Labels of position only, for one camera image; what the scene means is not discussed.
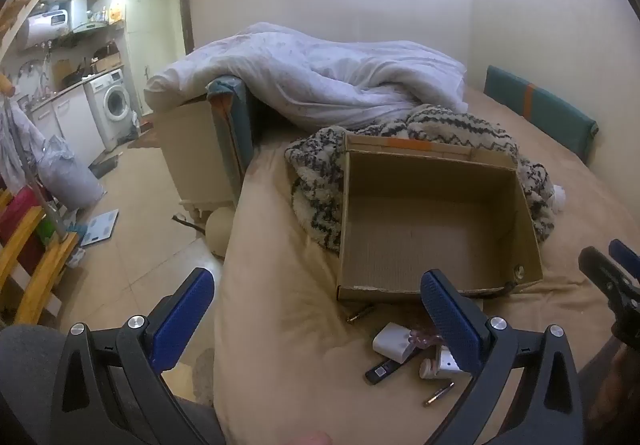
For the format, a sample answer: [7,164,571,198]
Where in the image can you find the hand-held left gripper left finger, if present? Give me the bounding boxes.
[50,267,216,445]

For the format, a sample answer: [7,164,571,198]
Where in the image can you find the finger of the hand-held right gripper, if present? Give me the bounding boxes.
[579,246,640,314]
[608,239,640,278]

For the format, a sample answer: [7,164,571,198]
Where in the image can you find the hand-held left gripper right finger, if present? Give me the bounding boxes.
[420,267,586,445]

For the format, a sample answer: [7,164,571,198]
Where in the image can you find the pink hair claw clip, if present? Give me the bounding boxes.
[407,328,442,351]

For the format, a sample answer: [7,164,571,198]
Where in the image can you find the white pink plastic case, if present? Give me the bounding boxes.
[418,345,462,381]

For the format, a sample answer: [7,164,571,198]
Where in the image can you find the black cord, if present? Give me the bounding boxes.
[469,265,522,299]

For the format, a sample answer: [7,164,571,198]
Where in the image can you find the white charger plug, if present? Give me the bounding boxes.
[372,322,422,362]

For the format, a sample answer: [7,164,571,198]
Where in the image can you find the black lighter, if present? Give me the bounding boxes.
[365,359,407,385]

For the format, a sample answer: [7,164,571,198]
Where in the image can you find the cardboard box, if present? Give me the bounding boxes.
[336,132,544,302]

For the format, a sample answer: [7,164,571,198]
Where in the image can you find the person's right hand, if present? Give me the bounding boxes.
[587,346,640,431]

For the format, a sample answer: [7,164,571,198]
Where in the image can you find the beige round bed leg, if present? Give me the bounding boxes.
[206,209,234,257]

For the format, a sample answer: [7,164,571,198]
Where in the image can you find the bathroom scale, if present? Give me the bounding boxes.
[80,208,120,247]

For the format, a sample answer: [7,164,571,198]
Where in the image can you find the yellow wooden chair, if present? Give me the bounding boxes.
[0,188,81,326]

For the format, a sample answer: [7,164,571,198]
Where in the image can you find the beige bed footboard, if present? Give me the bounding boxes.
[152,98,242,227]

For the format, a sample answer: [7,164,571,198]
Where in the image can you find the teal cushion with orange stripe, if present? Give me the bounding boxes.
[483,65,599,166]

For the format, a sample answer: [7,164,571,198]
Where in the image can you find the dark floor tray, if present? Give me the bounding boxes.
[88,152,124,177]

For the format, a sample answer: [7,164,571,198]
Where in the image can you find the grey stuffed bag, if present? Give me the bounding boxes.
[39,135,107,212]

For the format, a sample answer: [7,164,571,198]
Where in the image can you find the red cloth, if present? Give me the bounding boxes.
[7,189,47,267]

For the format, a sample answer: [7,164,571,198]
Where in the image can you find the black cream patterned blanket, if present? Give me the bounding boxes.
[285,104,557,254]

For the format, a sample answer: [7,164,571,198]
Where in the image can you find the worn teal cushion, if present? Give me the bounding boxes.
[206,75,262,196]

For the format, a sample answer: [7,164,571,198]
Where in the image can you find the white kitchen base cabinet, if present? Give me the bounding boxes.
[25,85,107,167]

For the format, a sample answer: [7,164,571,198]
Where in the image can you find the white washing machine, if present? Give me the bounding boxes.
[84,69,134,152]

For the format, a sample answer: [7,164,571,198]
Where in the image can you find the white hanging garment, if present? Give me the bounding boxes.
[0,95,47,192]

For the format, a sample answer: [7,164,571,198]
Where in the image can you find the white duvet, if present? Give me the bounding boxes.
[144,22,468,131]

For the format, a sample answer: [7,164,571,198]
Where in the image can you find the dark brown door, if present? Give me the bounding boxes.
[177,0,195,55]

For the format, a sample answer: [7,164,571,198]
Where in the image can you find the white water heater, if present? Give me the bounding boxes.
[20,10,71,50]

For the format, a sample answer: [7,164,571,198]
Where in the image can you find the dark thin strap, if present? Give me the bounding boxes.
[172,214,207,233]

